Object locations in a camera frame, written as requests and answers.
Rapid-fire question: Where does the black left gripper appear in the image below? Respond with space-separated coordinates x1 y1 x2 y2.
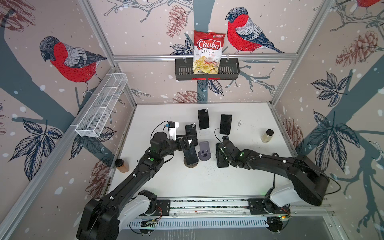
159 133 196 159

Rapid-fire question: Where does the black phone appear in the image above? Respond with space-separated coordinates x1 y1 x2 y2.
216 143 229 168
184 140 199 164
220 114 233 135
198 109 210 130

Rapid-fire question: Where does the grey round phone stand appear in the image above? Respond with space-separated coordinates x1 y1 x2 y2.
198 141 212 162

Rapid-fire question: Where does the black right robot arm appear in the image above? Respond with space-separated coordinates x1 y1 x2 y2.
216 137 330 206

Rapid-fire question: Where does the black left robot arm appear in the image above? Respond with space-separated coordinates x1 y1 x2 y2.
76 132 197 240

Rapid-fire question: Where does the purple edged phone on stand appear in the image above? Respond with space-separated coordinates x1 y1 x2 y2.
185 124 198 147

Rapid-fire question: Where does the wooden round phone stand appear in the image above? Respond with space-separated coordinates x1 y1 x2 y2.
184 158 199 168

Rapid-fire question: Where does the yellow liquid jar black lid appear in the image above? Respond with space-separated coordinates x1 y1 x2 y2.
261 129 274 143

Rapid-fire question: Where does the red cassava chips bag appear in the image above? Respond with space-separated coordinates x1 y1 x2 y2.
193 31 226 75

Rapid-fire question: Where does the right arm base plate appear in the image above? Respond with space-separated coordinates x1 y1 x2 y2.
247 199 291 215

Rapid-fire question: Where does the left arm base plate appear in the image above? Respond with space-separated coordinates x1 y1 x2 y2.
142 200 171 218

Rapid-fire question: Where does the black wall basket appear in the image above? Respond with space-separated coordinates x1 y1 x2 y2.
175 58 240 81

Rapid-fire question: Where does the white wire mesh basket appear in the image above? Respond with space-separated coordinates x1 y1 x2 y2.
75 73 128 138

